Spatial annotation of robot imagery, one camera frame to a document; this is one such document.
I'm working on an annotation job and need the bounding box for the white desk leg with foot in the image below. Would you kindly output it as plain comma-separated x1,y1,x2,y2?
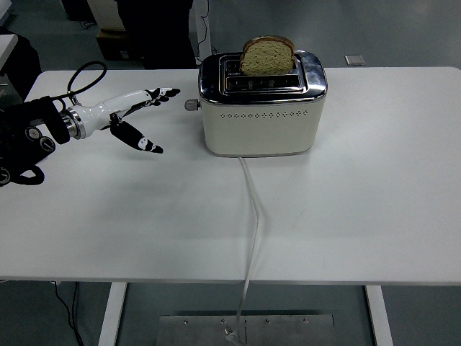
189,0,212,66

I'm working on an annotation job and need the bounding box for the black thin floor cable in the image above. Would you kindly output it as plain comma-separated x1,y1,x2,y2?
53,281,86,346
71,282,79,327

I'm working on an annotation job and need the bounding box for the white power cable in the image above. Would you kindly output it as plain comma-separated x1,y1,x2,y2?
222,156,267,343

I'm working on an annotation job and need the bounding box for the white table leg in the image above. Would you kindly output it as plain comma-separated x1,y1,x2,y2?
364,285,393,346
97,283,127,346

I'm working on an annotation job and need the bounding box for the black bin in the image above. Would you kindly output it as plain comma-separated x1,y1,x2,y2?
61,0,97,22

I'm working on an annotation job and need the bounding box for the grey metal plate with screws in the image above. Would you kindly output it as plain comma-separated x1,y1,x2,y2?
158,314,335,346

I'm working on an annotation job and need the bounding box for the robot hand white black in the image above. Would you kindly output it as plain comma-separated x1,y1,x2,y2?
73,87,181,155

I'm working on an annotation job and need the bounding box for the white plastic box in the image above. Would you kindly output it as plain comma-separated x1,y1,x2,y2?
87,0,125,32

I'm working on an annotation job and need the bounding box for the black hanging desk cable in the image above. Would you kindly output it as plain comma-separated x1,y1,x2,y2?
196,0,219,61

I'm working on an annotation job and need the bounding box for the black chair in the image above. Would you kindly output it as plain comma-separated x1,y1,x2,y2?
0,27,42,105

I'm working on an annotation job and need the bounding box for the cream chrome toaster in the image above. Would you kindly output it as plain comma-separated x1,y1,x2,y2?
197,50,328,158

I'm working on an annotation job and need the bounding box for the white side table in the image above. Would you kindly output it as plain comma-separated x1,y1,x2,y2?
0,33,19,71

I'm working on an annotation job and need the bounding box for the brown cardboard box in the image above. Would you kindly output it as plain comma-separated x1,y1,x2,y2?
95,28,127,61

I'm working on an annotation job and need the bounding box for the brown bread slice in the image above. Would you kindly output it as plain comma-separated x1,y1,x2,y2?
239,35,295,76

